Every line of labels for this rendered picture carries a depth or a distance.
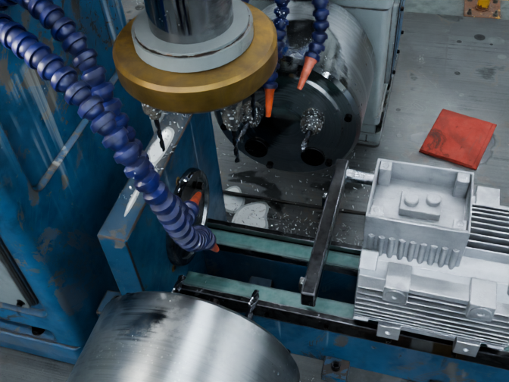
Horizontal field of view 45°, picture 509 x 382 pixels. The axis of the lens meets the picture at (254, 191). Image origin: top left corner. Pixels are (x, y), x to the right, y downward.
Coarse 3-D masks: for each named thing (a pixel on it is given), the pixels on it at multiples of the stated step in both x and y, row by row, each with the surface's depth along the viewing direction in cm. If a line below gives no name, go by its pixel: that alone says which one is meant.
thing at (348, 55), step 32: (288, 32) 96; (352, 32) 101; (288, 64) 92; (320, 64) 92; (352, 64) 97; (256, 96) 98; (288, 96) 96; (320, 96) 94; (352, 96) 94; (224, 128) 105; (256, 128) 103; (288, 128) 101; (320, 128) 96; (352, 128) 98; (256, 160) 110; (288, 160) 107; (320, 160) 104
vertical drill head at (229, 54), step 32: (160, 0) 59; (192, 0) 58; (224, 0) 61; (128, 32) 68; (160, 32) 62; (192, 32) 61; (224, 32) 63; (256, 32) 66; (128, 64) 64; (160, 64) 62; (192, 64) 61; (224, 64) 63; (256, 64) 63; (160, 96) 62; (192, 96) 61; (224, 96) 62; (160, 128) 73
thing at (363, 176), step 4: (348, 172) 94; (352, 172) 94; (356, 172) 94; (360, 172) 94; (364, 172) 94; (368, 172) 94; (352, 176) 94; (356, 176) 94; (360, 176) 94; (364, 176) 94; (368, 176) 93; (372, 176) 93; (352, 180) 94; (356, 180) 94; (360, 180) 94; (364, 180) 94; (368, 180) 93; (372, 180) 93; (364, 184) 94; (368, 184) 94
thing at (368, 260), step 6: (366, 252) 76; (372, 252) 76; (378, 252) 76; (360, 258) 76; (366, 258) 76; (372, 258) 76; (360, 264) 76; (366, 264) 76; (372, 264) 76; (372, 270) 76; (354, 318) 85; (360, 318) 85; (492, 348) 81; (498, 348) 81
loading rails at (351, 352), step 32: (224, 224) 101; (224, 256) 102; (256, 256) 100; (288, 256) 97; (352, 256) 97; (192, 288) 93; (224, 288) 94; (256, 288) 94; (288, 288) 104; (320, 288) 101; (352, 288) 99; (256, 320) 94; (288, 320) 91; (320, 320) 89; (352, 320) 88; (320, 352) 96; (352, 352) 93; (384, 352) 91; (416, 352) 88; (448, 352) 86; (480, 352) 83
